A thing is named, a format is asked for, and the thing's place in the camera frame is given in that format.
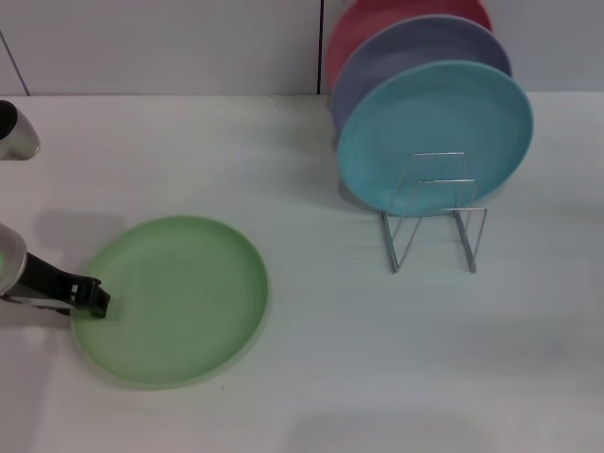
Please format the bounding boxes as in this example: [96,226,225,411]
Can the red plate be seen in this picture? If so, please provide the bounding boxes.
[325,0,495,92]

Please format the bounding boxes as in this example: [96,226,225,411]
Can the teal plate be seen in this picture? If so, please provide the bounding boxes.
[336,59,536,211]

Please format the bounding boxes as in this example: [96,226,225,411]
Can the green plate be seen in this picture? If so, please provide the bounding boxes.
[70,215,272,392]

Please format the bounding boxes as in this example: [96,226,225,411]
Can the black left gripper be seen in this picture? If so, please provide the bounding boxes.
[18,251,112,321]

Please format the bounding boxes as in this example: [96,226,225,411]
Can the metal wire plate rack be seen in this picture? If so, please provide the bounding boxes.
[380,151,489,275]

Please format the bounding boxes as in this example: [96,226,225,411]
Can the purple plate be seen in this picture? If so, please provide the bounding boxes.
[329,14,514,138]

